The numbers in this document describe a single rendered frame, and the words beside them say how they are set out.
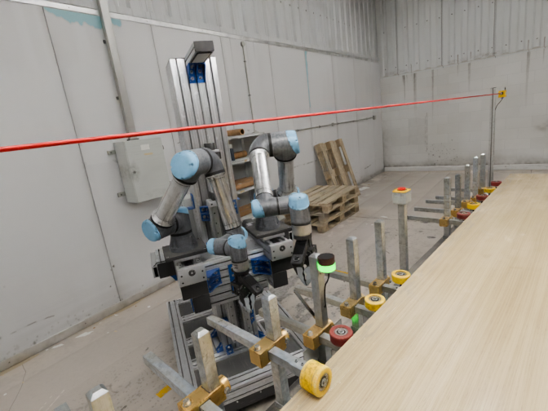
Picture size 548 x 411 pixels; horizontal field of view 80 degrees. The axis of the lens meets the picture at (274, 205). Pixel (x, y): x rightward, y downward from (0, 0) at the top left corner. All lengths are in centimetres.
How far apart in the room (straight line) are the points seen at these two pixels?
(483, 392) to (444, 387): 9
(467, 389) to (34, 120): 330
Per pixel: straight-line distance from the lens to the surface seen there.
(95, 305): 372
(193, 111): 195
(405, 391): 106
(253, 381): 214
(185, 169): 141
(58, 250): 347
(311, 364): 100
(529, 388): 115
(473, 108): 894
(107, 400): 85
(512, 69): 888
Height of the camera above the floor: 163
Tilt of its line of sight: 14 degrees down
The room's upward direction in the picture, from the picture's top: 7 degrees counter-clockwise
